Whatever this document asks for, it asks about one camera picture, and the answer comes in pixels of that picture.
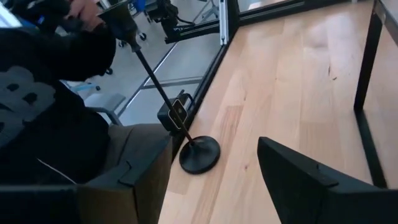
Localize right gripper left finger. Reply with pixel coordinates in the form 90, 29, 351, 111
0, 136, 174, 224

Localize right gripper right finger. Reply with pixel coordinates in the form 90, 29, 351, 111
257, 136, 398, 224

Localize person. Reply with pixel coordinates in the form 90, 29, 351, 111
0, 0, 174, 187

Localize grey chair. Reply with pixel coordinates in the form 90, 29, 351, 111
62, 79, 127, 125

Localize grey metal floor bar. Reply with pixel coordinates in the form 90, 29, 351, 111
138, 76, 205, 91

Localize person's hand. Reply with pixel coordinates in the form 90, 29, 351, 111
67, 0, 105, 32

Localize black equipment stand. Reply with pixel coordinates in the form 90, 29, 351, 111
146, 0, 195, 44

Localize black table-level camera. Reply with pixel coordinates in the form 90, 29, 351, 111
157, 89, 195, 133

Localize wooden shelf black metal frame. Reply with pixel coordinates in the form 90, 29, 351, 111
353, 0, 398, 189

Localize white aluminium post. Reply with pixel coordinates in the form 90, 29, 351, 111
218, 0, 227, 46

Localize black aluminium table frame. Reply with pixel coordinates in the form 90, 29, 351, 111
164, 0, 354, 162

